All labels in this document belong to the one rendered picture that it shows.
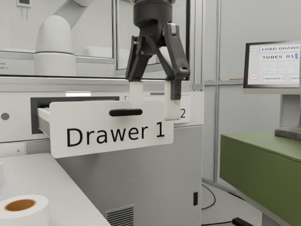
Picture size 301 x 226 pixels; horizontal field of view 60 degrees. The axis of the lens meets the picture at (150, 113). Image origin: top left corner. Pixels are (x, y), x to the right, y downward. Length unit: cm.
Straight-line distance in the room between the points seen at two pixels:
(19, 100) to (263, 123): 187
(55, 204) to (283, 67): 116
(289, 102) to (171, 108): 101
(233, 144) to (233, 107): 194
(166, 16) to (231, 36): 205
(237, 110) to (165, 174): 147
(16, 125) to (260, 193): 68
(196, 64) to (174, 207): 61
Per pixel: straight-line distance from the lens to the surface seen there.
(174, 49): 44
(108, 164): 96
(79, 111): 55
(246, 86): 130
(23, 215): 38
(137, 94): 57
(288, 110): 141
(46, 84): 88
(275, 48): 147
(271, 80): 132
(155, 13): 49
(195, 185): 122
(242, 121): 242
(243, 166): 52
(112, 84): 94
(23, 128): 88
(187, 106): 109
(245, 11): 250
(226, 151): 57
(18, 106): 87
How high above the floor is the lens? 95
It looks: 5 degrees down
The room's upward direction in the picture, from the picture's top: straight up
